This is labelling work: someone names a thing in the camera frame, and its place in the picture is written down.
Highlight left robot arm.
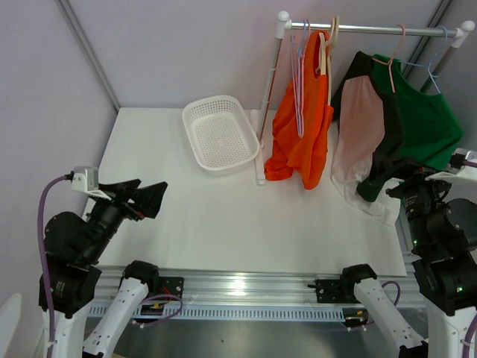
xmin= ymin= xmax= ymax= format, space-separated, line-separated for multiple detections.
xmin=37 ymin=172 xmax=168 ymax=357

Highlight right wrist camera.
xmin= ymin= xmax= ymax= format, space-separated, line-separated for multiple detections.
xmin=426 ymin=148 xmax=476 ymax=184

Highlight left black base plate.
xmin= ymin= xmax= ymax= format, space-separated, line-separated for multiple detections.
xmin=159 ymin=276 xmax=185 ymax=298

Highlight aluminium frame rail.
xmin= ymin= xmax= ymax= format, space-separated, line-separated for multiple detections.
xmin=95 ymin=265 xmax=424 ymax=309

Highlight blue pink empty hangers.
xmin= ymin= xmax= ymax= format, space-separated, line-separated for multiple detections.
xmin=290 ymin=19 xmax=311 ymax=138

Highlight bright green t shirt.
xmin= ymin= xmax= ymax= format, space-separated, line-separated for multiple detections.
xmin=372 ymin=54 xmax=463 ymax=171

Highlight white slotted cable duct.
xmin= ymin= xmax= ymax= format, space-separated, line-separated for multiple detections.
xmin=133 ymin=304 xmax=345 ymax=323

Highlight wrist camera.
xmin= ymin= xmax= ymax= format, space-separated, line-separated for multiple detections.
xmin=426 ymin=148 xmax=476 ymax=184
xmin=66 ymin=166 xmax=112 ymax=201

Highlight dark green pink raglan shirt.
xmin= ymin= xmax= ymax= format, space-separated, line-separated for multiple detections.
xmin=331 ymin=51 xmax=404 ymax=226

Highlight white clothes rack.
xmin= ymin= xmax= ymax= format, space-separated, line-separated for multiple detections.
xmin=251 ymin=10 xmax=476 ymax=186

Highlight pink wire hanger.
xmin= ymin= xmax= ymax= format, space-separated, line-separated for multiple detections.
xmin=388 ymin=23 xmax=406 ymax=93

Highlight white perforated plastic basket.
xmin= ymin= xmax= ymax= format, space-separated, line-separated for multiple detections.
xmin=182 ymin=95 xmax=260 ymax=176

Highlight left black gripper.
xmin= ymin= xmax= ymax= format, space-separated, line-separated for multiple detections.
xmin=83 ymin=178 xmax=167 ymax=261

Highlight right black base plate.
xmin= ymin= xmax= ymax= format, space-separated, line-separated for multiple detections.
xmin=307 ymin=279 xmax=349 ymax=304

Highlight beige wooden hanger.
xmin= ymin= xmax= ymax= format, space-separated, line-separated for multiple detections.
xmin=325 ymin=15 xmax=340 ymax=106

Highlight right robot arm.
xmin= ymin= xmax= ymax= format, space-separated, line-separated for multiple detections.
xmin=339 ymin=164 xmax=476 ymax=357

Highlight orange t shirt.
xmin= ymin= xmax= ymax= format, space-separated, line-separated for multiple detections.
xmin=265 ymin=31 xmax=333 ymax=190

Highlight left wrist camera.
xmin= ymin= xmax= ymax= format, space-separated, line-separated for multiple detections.
xmin=66 ymin=166 xmax=112 ymax=201

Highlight blue wire hanger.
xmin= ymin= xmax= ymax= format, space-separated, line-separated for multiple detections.
xmin=401 ymin=25 xmax=449 ymax=94

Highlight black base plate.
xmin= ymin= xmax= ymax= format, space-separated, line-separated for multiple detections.
xmin=307 ymin=279 xmax=349 ymax=304
xmin=159 ymin=276 xmax=185 ymax=298

